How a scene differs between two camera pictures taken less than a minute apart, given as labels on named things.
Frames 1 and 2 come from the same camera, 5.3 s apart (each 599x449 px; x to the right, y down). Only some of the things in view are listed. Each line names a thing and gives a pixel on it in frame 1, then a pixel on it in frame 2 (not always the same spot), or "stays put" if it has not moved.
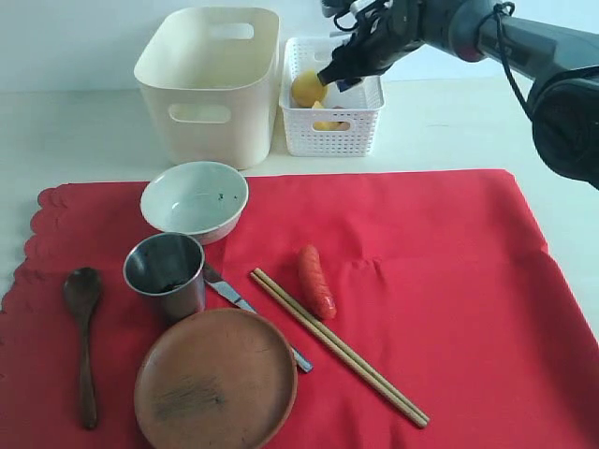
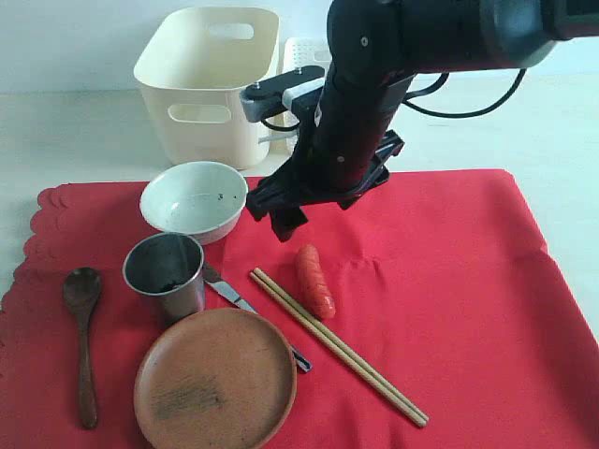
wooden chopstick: [419, 413] stays put
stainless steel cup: [168, 270] stays put
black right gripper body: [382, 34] to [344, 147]
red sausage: [314, 287] stays put
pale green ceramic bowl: [201, 198] stays put
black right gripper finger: [335, 72] to [285, 219]
